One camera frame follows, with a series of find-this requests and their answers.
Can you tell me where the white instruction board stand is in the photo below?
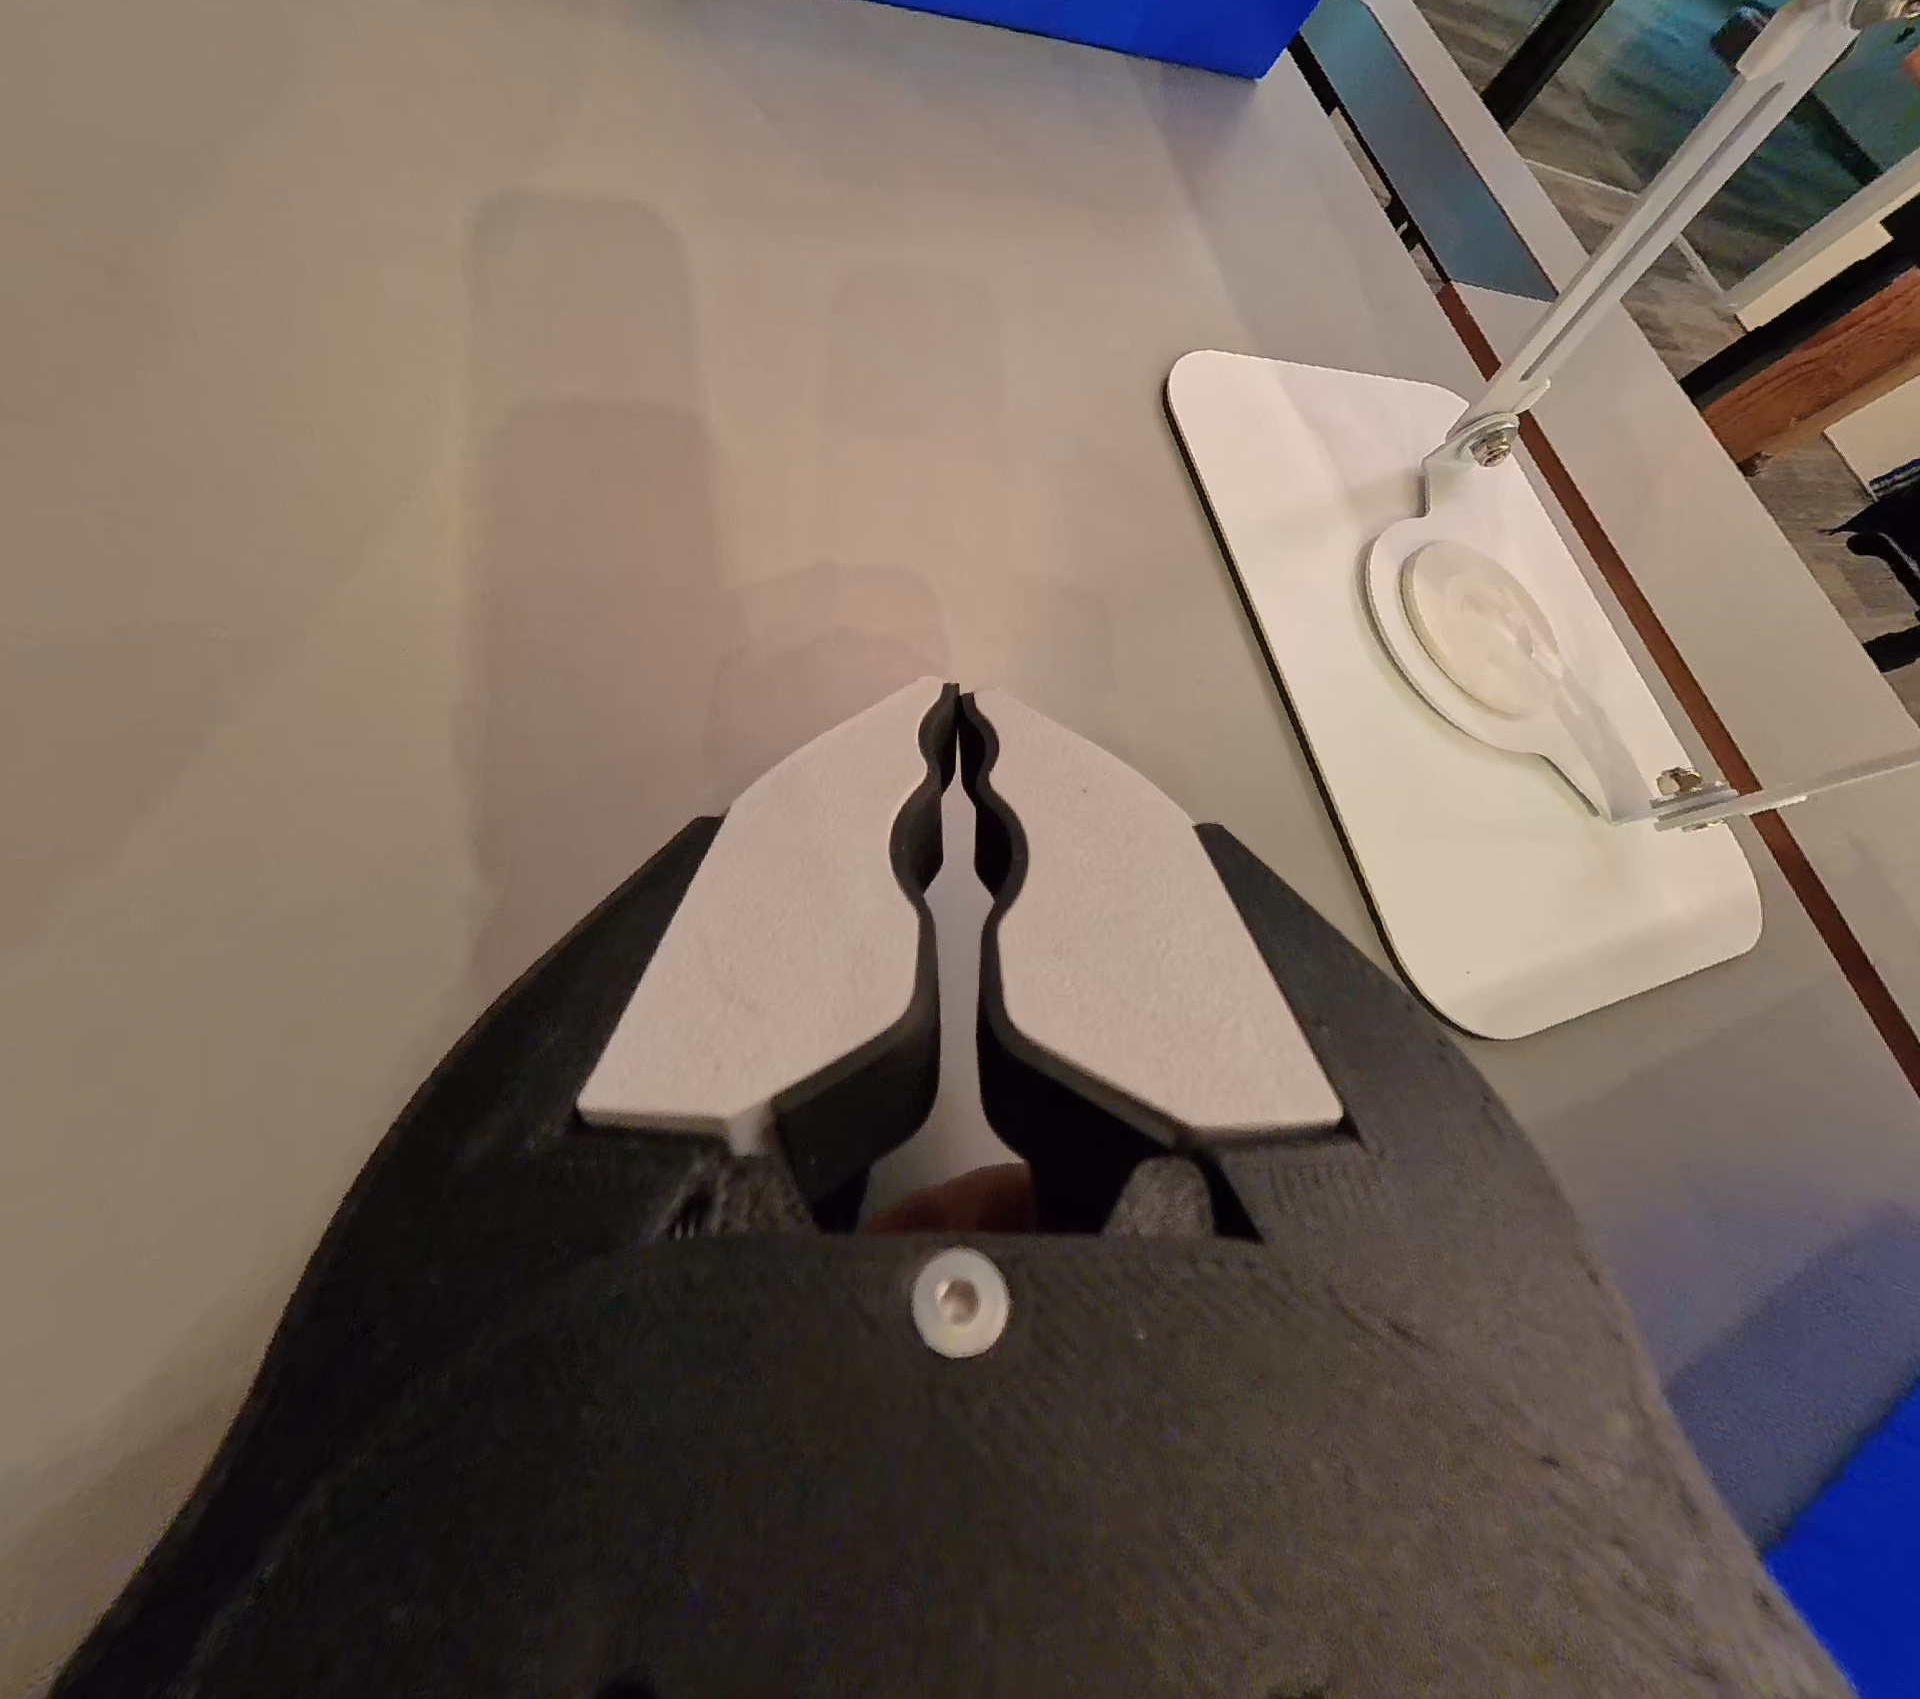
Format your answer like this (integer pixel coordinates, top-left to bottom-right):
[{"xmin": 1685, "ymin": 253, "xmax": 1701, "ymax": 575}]
[{"xmin": 1164, "ymin": 0, "xmax": 1920, "ymax": 1044}]

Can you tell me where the grey desk divider panel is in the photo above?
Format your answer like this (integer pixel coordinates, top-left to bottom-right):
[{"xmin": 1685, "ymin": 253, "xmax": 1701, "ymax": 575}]
[{"xmin": 1292, "ymin": 0, "xmax": 1571, "ymax": 307}]

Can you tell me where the grey desk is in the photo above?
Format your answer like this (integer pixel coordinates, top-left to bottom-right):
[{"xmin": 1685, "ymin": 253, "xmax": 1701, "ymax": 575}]
[{"xmin": 0, "ymin": 0, "xmax": 1920, "ymax": 1694}]

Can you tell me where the wooden table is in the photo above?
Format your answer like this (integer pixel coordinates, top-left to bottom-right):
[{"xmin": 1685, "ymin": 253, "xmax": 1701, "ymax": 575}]
[{"xmin": 1681, "ymin": 273, "xmax": 1920, "ymax": 475}]

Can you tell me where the white table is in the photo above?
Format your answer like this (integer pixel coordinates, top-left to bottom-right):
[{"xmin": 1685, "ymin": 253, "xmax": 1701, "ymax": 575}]
[{"xmin": 1717, "ymin": 215, "xmax": 1920, "ymax": 335}]

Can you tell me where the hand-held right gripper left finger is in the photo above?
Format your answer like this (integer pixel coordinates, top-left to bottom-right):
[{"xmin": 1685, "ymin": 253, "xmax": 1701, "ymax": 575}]
[{"xmin": 575, "ymin": 681, "xmax": 962, "ymax": 1236}]

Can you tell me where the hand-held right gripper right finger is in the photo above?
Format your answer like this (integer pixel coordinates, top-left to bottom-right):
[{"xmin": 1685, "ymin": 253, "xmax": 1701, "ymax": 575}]
[{"xmin": 957, "ymin": 685, "xmax": 1350, "ymax": 1236}]

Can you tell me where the black office chair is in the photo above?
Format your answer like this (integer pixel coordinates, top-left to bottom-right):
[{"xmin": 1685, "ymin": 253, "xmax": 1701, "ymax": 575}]
[{"xmin": 1836, "ymin": 501, "xmax": 1920, "ymax": 671}]

